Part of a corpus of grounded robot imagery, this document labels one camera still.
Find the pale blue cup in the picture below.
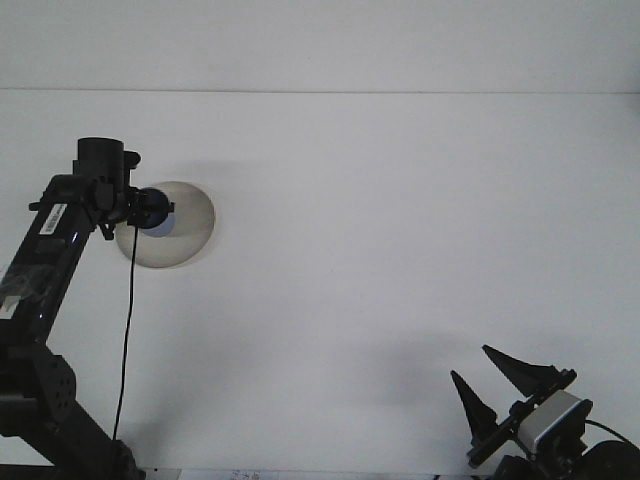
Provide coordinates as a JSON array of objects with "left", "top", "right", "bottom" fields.
[{"left": 135, "top": 187, "right": 176, "bottom": 237}]

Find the long black arm cable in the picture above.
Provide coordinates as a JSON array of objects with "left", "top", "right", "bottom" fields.
[{"left": 112, "top": 224, "right": 139, "bottom": 444}]

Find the pale grey camera box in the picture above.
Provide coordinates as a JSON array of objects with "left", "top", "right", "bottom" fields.
[{"left": 517, "top": 389, "right": 594, "bottom": 450}]

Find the pale round plate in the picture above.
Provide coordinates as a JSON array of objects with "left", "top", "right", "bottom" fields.
[{"left": 115, "top": 180, "right": 217, "bottom": 270}]

